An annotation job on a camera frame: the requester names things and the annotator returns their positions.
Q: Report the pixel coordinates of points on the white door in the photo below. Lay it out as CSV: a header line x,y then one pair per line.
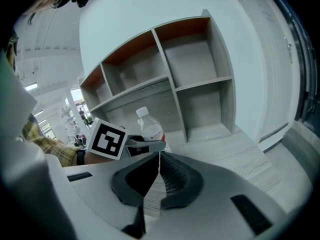
x,y
272,71

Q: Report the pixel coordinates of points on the grey wooden shelf hutch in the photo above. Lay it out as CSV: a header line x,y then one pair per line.
x,y
195,59

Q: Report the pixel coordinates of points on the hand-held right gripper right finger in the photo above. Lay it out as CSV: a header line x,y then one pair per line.
x,y
215,209

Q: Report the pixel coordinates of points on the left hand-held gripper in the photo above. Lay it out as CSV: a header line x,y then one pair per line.
x,y
107,139

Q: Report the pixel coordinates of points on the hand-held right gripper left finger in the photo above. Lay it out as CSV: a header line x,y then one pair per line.
x,y
100,191

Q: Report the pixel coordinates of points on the clear plastic water bottle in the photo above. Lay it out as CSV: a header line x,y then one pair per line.
x,y
150,126

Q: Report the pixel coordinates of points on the person's left forearm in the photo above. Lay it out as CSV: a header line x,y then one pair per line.
x,y
57,149

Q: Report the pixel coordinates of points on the black wristband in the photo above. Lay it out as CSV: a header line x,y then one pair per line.
x,y
80,157

